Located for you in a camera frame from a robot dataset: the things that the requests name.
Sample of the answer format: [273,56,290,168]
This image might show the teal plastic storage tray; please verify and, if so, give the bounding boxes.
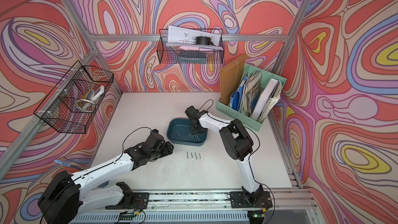
[166,118,207,146]

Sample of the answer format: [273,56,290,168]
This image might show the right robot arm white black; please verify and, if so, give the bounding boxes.
[185,106,264,206]

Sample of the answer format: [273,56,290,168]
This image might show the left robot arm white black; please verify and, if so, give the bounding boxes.
[38,129,174,224]

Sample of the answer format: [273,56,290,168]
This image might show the green file organizer box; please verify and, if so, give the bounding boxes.
[216,63,287,131]

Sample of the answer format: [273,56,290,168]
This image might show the blue folder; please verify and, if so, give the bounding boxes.
[229,76,248,111]

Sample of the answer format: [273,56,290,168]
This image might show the brown cardboard folder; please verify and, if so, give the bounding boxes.
[220,55,248,105]

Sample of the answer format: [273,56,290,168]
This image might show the stack of papers in organizer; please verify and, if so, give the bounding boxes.
[239,71,262,117]

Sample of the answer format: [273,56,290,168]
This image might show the white binder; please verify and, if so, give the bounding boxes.
[251,78,279,122]

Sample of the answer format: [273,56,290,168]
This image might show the black tape roll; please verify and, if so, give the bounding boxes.
[195,36,214,46]

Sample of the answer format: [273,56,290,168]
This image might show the white paper sheets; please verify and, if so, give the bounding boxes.
[165,26,224,51]

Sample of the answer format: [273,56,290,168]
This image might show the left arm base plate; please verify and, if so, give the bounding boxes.
[105,192,150,209]

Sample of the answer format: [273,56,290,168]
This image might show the black wire basket back wall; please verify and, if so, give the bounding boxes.
[157,26,224,64]

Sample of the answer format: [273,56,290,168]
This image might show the black wire basket wall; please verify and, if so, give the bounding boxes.
[34,61,114,134]
[157,26,224,64]

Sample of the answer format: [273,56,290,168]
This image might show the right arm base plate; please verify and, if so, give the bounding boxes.
[227,191,273,209]

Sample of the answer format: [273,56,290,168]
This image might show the black wire basket left wall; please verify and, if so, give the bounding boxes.
[34,61,114,134]

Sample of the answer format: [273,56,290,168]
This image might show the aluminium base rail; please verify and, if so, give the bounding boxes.
[72,189,325,224]

